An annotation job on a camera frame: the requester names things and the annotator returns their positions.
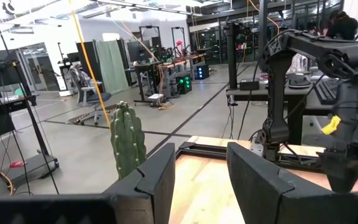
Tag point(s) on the small black desk box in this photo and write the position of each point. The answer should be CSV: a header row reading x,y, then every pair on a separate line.
x,y
249,85

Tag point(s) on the yellow tape tag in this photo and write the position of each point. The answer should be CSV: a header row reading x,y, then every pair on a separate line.
x,y
331,125

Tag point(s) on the black partition panel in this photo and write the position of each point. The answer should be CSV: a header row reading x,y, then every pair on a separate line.
x,y
85,62

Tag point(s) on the computer tower green lights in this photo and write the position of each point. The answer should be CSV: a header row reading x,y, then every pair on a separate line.
x,y
184,84

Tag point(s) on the black keyboard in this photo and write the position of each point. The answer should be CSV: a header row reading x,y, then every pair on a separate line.
x,y
326,91

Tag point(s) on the person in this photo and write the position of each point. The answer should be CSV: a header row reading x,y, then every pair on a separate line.
x,y
342,26

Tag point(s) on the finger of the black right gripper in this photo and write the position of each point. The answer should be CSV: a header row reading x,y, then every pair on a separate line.
x,y
345,183

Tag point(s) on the grey round desk device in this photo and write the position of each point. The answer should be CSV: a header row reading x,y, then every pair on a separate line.
x,y
298,81

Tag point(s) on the green artificial cactus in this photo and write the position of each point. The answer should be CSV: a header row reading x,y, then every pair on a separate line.
x,y
127,140

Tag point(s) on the wooden top workbench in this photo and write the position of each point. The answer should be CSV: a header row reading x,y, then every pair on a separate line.
x,y
169,67

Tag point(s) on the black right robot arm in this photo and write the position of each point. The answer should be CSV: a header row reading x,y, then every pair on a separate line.
x,y
277,93

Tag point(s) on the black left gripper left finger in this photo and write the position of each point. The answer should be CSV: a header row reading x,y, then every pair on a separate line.
x,y
141,199

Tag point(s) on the computer tower blue lights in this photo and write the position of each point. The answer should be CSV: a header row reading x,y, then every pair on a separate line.
x,y
202,71

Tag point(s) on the black office desk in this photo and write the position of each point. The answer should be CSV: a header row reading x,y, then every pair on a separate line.
x,y
291,95

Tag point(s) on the white office chair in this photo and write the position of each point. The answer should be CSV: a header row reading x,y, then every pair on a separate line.
x,y
87,93

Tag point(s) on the black aluminium table frame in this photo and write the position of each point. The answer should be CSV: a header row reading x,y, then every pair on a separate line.
x,y
204,149

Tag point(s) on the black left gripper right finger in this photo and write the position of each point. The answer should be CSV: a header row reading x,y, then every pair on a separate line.
x,y
275,199

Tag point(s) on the green curtain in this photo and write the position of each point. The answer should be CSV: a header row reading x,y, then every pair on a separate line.
x,y
112,67

